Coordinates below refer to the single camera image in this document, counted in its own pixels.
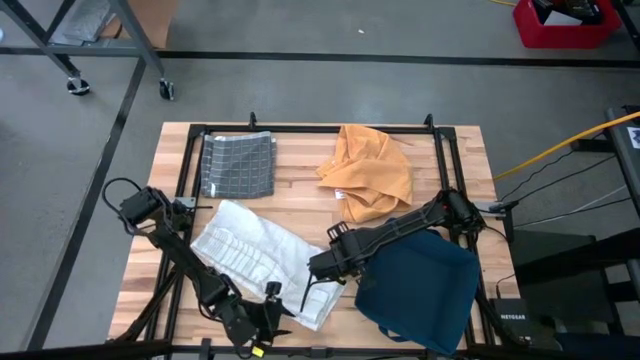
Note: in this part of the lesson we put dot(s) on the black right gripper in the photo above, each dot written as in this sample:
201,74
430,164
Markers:
345,260

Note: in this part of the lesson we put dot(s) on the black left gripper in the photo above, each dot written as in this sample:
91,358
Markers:
250,322

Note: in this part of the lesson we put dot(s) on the white checked towel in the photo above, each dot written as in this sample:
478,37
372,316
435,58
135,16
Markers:
250,250

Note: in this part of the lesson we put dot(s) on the navy fabric storage bin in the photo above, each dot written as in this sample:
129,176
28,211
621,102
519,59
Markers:
425,300

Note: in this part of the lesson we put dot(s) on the mustard orange towel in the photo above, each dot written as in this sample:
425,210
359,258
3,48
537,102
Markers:
370,170

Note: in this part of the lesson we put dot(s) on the grey checked towel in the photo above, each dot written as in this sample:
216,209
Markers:
240,165

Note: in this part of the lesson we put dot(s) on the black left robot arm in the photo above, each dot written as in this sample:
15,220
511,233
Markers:
170,240

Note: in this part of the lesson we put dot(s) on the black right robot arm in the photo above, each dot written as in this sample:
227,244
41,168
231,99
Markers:
415,220

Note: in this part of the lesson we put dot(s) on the black caster wheel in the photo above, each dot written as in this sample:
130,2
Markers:
166,90
78,87

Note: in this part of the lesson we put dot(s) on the black equipment stand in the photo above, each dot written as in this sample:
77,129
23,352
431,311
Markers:
575,260

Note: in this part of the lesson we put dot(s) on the navy blue seat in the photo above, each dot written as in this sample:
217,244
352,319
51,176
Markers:
600,350

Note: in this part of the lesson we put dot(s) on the brown cardboard box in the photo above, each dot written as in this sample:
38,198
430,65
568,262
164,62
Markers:
157,20

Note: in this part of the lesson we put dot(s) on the black side desk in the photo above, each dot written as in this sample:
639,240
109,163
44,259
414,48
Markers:
625,165

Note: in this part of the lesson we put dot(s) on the red plastic crate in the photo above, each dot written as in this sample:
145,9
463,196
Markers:
525,30

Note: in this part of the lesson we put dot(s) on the white printed marker tag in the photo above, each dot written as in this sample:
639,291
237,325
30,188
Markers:
635,137

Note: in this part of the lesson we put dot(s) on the grey plastic bag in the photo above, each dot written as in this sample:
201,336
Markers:
82,22

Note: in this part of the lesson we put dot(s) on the white paper sheet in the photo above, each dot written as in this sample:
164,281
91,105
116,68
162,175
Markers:
562,19

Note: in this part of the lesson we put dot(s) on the black device in crate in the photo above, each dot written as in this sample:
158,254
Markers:
585,10

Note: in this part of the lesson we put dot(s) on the black Netgear network switch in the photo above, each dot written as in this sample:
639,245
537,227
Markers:
512,325

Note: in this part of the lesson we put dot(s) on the grey metal cart frame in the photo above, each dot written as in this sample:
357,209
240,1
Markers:
133,30

